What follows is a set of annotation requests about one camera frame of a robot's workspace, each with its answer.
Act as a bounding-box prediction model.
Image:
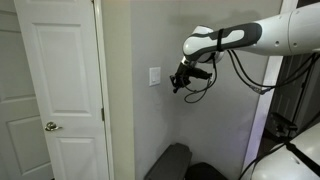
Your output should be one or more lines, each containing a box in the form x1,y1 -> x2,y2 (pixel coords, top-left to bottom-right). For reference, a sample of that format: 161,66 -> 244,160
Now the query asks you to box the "black looped gripper cable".
183,54 -> 219,104

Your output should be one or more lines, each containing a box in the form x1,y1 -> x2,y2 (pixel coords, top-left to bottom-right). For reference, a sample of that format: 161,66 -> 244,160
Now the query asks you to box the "dark grey chair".
143,142 -> 193,180

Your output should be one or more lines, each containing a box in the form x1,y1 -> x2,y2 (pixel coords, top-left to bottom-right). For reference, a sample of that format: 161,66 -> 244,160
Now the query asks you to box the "metal door knob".
44,121 -> 64,132

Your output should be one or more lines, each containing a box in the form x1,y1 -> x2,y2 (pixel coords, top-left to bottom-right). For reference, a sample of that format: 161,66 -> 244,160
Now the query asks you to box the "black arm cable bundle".
227,49 -> 320,96

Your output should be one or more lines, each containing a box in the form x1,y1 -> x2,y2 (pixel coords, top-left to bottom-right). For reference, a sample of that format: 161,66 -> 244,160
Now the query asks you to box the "black bag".
185,162 -> 229,180

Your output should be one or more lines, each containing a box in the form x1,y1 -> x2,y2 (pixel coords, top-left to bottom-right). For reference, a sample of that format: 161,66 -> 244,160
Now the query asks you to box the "white light switch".
148,66 -> 162,88

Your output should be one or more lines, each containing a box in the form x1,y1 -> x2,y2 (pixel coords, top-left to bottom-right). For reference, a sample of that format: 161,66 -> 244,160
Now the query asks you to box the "white door frame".
92,0 -> 116,180

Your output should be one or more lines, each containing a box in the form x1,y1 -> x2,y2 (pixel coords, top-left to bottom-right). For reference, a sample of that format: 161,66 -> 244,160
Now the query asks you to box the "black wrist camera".
190,67 -> 213,81

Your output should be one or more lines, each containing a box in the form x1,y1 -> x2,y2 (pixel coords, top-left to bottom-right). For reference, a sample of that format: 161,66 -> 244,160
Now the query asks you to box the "black camera stand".
265,53 -> 320,141

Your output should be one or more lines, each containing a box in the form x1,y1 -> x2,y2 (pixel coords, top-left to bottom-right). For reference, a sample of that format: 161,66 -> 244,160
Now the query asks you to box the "black velcro strap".
216,28 -> 226,53

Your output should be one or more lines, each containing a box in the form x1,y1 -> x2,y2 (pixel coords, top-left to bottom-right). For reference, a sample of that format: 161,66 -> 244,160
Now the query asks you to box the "white robot base shell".
249,122 -> 320,180

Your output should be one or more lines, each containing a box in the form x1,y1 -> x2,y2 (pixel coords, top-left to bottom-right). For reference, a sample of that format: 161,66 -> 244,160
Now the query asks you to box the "white panel door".
13,0 -> 111,180

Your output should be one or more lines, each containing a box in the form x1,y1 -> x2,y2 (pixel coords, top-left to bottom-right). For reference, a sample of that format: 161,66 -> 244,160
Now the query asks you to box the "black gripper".
169,61 -> 196,94

